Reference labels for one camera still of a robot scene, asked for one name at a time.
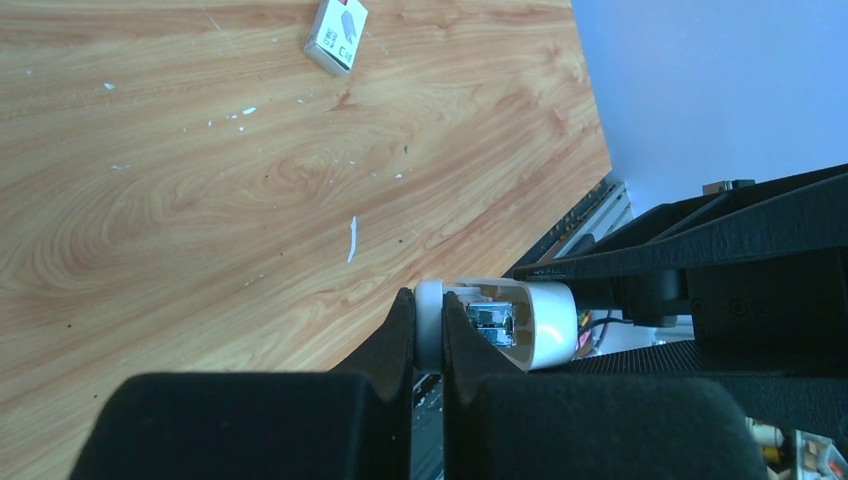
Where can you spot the white staple box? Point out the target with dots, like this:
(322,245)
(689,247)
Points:
(335,35)

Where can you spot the white paper scrap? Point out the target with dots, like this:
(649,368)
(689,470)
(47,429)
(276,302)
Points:
(353,239)

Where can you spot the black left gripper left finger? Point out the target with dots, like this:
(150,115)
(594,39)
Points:
(351,422)

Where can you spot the white stapler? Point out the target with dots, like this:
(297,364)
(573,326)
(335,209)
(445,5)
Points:
(534,324)

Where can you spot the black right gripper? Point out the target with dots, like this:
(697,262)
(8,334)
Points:
(761,270)

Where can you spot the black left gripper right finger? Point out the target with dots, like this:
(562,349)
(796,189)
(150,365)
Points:
(503,423)

